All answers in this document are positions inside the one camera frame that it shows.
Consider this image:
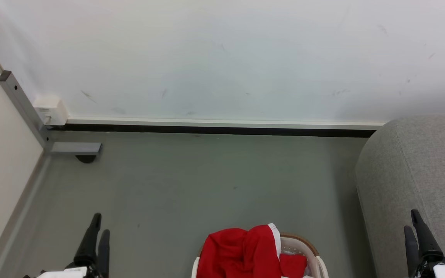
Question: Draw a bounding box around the red garment with white trim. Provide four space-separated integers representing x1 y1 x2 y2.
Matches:
196 223 282 278

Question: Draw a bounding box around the white wall socket box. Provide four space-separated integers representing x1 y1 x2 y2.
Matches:
33 95 69 126

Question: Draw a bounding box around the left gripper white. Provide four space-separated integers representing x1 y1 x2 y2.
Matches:
23 213 110 278

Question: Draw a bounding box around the white wall trim strip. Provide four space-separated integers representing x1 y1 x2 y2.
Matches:
66 117 386 130

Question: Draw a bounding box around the grey metal frame post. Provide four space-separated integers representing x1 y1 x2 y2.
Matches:
0 70 102 156

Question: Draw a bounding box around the white laundry basket brown rim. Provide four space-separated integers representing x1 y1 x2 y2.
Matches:
191 232 329 278

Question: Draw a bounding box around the black baseboard strip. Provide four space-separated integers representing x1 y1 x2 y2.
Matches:
47 124 377 138

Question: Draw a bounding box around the grey upholstered seat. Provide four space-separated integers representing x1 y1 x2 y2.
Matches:
355 114 445 278

